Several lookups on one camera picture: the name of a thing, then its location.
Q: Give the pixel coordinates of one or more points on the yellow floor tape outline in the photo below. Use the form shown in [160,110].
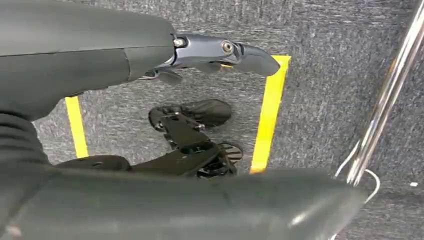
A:
[270,116]

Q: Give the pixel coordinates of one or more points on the black robot leg with foot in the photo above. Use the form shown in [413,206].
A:
[185,132]

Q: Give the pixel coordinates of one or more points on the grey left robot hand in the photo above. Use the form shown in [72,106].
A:
[165,205]

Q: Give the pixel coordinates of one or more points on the chrome stanchion with round base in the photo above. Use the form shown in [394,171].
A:
[386,99]

